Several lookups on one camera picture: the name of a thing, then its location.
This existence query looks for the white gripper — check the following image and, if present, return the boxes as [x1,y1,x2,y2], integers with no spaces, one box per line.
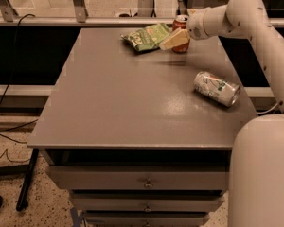
[159,8,208,50]

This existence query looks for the red coke can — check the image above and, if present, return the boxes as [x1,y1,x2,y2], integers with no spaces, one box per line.
[172,14,189,53]

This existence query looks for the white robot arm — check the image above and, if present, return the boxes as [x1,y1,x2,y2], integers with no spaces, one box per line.
[160,0,284,227]

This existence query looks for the green jalapeno chip bag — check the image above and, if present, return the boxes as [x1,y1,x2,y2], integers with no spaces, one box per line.
[121,23,170,52]

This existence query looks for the silver soda can lying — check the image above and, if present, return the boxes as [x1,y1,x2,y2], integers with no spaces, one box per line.
[194,71,240,107]

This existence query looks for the grey drawer cabinet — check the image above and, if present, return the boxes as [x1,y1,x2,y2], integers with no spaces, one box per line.
[27,26,259,227]

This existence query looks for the top grey drawer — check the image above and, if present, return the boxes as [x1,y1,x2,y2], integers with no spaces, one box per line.
[46,166,228,190]

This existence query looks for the grey drawer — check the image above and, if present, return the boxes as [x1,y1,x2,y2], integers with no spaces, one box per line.
[46,166,228,190]
[70,191,224,212]
[84,212,209,227]

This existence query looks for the middle grey drawer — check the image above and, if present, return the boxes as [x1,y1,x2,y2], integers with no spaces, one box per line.
[70,191,224,212]

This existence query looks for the bottom grey drawer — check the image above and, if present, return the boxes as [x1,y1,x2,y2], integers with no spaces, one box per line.
[84,212,209,227]

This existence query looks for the black metal stand leg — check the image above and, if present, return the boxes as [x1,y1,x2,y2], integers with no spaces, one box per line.
[0,149,39,212]

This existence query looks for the metal railing frame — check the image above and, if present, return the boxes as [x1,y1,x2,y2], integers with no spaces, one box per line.
[0,0,284,27]

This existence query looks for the black cable on floor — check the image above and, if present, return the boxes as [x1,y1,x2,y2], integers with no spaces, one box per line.
[0,13,40,164]

